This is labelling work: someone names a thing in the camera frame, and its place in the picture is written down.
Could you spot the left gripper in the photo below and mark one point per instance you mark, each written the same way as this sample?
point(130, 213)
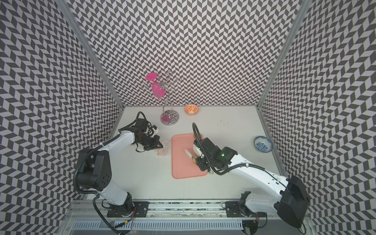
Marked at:
point(155, 145)

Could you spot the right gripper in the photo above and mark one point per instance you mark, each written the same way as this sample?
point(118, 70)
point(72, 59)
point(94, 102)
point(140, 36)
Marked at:
point(199, 163)

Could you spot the metal tongs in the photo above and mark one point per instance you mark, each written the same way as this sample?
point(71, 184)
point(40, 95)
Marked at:
point(190, 155)

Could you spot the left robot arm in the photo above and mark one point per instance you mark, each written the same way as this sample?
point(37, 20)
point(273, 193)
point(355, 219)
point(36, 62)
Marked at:
point(93, 172)

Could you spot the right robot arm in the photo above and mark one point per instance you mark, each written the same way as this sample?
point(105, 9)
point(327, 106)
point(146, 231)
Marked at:
point(286, 197)

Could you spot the pink plastic tray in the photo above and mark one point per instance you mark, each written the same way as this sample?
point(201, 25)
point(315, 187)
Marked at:
point(183, 166)

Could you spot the orange patterned small bowl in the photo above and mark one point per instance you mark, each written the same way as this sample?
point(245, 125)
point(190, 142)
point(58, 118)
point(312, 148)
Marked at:
point(191, 110)

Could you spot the pink ornament on stand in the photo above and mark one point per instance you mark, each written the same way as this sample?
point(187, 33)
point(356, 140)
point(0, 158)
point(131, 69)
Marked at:
point(156, 87)

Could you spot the blue white porcelain bowl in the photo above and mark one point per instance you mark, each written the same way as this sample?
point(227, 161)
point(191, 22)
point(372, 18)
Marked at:
point(263, 144)

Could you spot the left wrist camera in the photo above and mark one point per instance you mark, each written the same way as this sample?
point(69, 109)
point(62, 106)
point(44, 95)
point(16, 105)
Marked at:
point(152, 130)

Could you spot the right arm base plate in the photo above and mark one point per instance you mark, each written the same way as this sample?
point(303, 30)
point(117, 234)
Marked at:
point(234, 210)

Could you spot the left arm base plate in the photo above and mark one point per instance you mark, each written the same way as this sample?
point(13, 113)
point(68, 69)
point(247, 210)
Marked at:
point(136, 209)

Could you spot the aluminium front rail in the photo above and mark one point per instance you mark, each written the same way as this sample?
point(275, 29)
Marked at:
point(182, 209)

